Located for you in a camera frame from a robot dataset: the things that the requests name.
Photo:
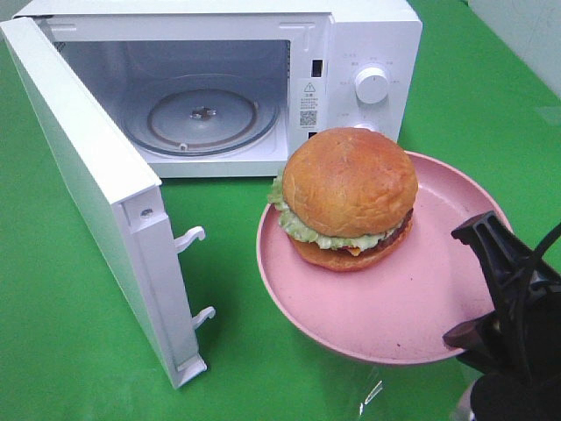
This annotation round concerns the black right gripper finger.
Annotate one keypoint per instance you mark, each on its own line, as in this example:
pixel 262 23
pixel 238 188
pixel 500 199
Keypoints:
pixel 502 258
pixel 481 335

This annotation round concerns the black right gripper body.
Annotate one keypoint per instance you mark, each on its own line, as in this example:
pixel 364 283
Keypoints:
pixel 499 394

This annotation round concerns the pink round plate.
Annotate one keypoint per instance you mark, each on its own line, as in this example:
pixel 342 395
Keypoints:
pixel 397 311

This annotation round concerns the burger with lettuce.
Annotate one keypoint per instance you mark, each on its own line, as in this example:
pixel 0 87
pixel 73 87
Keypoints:
pixel 346 198

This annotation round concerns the white microwave door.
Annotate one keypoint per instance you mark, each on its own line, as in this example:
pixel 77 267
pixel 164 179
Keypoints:
pixel 118 196

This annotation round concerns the white lower microwave knob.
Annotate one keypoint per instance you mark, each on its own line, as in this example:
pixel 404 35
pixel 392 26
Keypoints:
pixel 366 127

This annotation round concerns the white microwave knob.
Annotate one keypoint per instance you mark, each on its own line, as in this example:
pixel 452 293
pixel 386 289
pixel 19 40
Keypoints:
pixel 371 84
pixel 366 127

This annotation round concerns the white upper microwave knob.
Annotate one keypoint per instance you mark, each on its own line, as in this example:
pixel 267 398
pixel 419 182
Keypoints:
pixel 371 84

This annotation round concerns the glass microwave turntable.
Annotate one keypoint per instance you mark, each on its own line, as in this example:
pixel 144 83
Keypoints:
pixel 201 115

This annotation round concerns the white microwave oven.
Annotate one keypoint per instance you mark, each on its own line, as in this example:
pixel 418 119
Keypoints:
pixel 314 48

